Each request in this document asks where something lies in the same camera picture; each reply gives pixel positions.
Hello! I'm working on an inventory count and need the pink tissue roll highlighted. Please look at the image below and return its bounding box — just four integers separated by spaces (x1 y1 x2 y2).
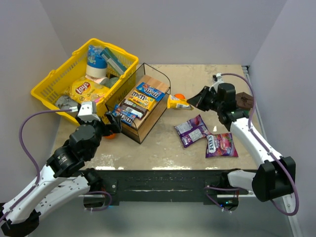
85 75 109 86

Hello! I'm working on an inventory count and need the brown chocolate bag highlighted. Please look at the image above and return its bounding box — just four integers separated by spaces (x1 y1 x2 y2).
120 99 148 120

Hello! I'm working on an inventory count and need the teal box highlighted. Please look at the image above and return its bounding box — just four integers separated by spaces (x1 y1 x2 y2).
100 47 127 76

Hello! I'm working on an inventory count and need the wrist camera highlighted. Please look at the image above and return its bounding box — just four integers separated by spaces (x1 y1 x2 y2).
212 73 224 88
78 101 100 122

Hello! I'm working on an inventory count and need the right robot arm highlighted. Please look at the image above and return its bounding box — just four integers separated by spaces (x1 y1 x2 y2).
187 83 298 202

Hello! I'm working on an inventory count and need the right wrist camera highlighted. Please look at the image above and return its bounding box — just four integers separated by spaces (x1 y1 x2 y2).
212 73 224 88

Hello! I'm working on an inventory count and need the wood and wire shelf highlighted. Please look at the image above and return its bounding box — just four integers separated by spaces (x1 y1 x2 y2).
106 63 171 144

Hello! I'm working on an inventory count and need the blue M&M's bag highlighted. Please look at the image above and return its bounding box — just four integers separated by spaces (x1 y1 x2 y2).
136 82 165 102
112 105 136 126

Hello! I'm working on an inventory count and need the yellow Lay's chips bag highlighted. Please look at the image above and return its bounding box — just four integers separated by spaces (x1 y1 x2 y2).
64 77 110 104

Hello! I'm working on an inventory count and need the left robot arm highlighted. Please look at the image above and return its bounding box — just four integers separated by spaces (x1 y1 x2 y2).
0 112 122 237

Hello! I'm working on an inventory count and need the yellow plastic basket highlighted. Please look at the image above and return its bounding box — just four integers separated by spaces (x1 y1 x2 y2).
31 38 139 123

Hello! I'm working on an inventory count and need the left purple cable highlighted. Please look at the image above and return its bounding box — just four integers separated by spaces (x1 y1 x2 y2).
0 108 79 223

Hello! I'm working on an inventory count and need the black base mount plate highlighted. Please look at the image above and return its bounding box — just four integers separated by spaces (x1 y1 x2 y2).
83 170 248 210

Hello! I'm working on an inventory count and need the green cup brown lid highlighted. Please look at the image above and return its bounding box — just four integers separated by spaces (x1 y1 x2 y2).
236 92 254 117

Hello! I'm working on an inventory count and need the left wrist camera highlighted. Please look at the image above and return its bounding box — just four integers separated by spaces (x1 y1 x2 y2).
78 101 100 122

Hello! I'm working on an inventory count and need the grey crumpled cloth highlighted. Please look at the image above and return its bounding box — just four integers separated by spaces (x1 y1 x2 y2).
55 95 78 110

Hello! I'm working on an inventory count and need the purple Fox's candy bag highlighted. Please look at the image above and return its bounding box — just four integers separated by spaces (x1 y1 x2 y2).
174 115 211 148

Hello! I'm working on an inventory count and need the yellow M&M's bag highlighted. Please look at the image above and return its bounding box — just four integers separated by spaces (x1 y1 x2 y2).
128 90 156 111

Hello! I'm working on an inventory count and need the green round ball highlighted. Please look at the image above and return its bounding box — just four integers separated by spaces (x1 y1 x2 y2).
106 77 119 88

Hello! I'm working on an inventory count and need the orange near shelf back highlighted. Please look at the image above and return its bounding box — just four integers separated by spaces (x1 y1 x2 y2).
174 93 186 100

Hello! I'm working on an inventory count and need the small yellow snack bar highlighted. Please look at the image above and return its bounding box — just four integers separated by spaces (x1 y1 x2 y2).
167 95 193 110

